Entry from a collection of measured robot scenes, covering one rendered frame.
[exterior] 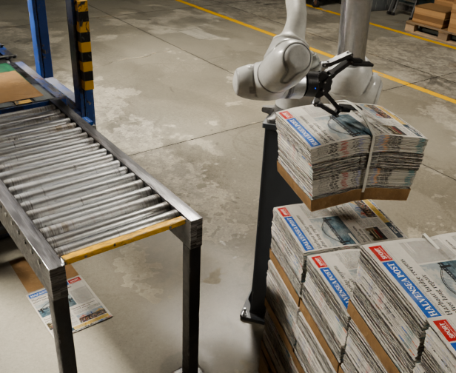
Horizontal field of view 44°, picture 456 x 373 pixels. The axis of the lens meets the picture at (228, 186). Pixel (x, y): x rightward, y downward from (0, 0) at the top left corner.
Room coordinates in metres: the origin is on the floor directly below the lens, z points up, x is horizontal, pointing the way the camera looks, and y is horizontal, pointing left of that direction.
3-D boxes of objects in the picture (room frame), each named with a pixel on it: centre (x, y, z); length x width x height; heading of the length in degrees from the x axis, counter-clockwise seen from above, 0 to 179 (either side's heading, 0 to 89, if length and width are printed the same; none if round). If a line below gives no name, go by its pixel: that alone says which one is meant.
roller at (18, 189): (1.92, 0.63, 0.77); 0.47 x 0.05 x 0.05; 127
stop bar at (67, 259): (1.49, 0.32, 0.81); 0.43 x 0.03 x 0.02; 127
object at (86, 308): (2.06, 0.74, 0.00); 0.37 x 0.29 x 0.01; 37
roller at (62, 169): (1.98, 0.67, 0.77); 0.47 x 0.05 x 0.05; 127
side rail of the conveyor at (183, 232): (2.18, 0.51, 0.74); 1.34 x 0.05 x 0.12; 37
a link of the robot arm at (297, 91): (1.61, -0.18, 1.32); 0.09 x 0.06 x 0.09; 17
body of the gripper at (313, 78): (1.63, -0.25, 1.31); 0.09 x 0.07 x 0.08; 107
